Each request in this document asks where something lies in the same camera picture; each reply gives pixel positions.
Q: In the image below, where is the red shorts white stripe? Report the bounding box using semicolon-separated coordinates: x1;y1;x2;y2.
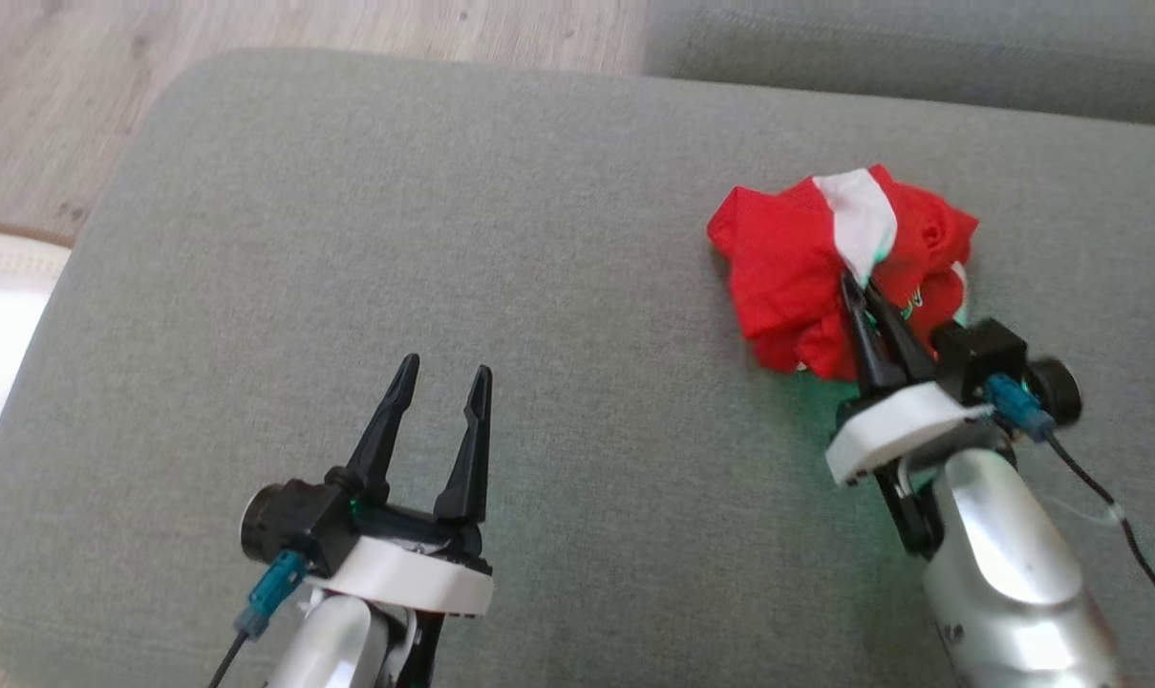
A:
707;164;979;383

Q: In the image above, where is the black right cable blue plug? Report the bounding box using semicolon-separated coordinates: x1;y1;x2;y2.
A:
983;375;1155;641

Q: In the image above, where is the white rug brown edge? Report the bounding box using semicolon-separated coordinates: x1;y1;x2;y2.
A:
0;225;74;458

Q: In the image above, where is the black left cable blue plug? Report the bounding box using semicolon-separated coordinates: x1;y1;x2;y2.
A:
209;549;309;688

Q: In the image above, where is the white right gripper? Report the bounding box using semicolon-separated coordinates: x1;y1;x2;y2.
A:
825;274;995;561

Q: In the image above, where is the grey sofa back cushion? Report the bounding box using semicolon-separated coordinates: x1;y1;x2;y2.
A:
642;0;1155;130

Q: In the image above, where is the black cable blue plug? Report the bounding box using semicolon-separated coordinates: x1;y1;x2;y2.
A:
983;375;1155;641
209;549;309;688

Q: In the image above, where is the grey sofa seat cushion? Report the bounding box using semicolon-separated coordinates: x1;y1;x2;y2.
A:
0;48;1155;688

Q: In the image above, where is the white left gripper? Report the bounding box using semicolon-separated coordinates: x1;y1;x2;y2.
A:
305;355;495;688

